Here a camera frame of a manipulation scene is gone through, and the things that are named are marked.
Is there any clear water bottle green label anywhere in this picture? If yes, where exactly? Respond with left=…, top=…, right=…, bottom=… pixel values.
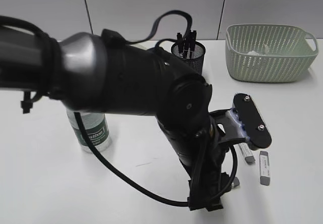
left=66, top=108, right=112, bottom=153

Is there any grey white eraser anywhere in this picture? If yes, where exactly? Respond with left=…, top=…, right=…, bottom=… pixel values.
left=232, top=177, right=240, bottom=188
left=238, top=143, right=255, bottom=164
left=259, top=151, right=271, bottom=186

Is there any black mesh pen holder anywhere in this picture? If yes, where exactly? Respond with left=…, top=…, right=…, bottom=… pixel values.
left=171, top=42, right=206, bottom=75

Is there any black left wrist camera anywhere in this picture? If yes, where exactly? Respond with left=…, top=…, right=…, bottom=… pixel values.
left=209, top=93, right=272, bottom=150

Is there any black marker pen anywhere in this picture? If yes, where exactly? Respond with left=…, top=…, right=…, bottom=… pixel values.
left=183, top=32, right=191, bottom=59
left=190, top=30, right=197, bottom=51
left=177, top=32, right=184, bottom=57

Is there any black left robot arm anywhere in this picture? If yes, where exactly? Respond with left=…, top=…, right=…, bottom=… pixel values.
left=1, top=16, right=237, bottom=211

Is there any grey white eraser bottom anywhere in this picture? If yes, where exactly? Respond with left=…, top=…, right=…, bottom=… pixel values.
left=232, top=177, right=240, bottom=188

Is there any waste paper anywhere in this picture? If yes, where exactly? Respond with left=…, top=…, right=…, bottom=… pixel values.
left=247, top=44, right=270, bottom=56

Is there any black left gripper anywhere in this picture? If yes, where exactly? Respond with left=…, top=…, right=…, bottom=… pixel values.
left=187, top=145, right=236, bottom=211

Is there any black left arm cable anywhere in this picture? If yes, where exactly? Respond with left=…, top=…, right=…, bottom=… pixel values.
left=20, top=10, right=239, bottom=207

